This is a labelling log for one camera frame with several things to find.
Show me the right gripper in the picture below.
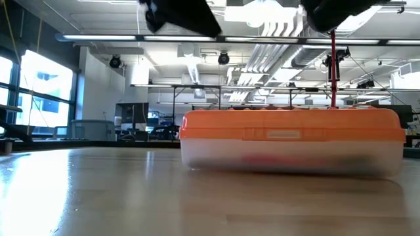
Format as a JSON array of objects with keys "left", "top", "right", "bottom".
[{"left": 300, "top": 0, "right": 383, "bottom": 33}]

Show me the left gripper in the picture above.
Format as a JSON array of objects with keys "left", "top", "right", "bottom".
[{"left": 139, "top": 0, "right": 222, "bottom": 39}]

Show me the clear supply box orange lid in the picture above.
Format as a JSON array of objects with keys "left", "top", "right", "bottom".
[{"left": 178, "top": 107, "right": 407, "bottom": 180}]

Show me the black cabinet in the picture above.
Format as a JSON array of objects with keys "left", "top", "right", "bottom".
[{"left": 115, "top": 102, "right": 149, "bottom": 132}]

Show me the black monitor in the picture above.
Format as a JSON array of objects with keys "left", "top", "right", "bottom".
[{"left": 370, "top": 104, "right": 413, "bottom": 129}]

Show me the grey bin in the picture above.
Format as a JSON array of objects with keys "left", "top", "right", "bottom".
[{"left": 70, "top": 119, "right": 116, "bottom": 142}]

